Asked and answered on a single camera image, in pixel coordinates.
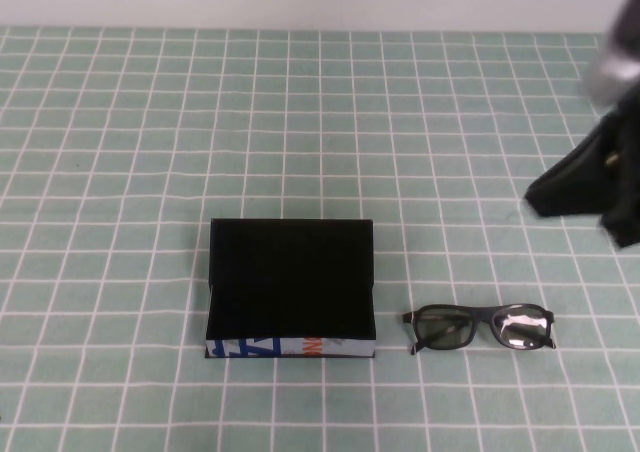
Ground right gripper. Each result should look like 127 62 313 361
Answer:
524 89 640 249

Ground black framed glasses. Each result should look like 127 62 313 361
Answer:
401 302 557 357

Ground black printed glasses case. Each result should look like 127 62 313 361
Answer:
203 216 377 361

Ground green white checked tablecloth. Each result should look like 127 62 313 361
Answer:
0 24 640 452

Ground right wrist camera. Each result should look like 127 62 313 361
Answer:
582 0 640 109

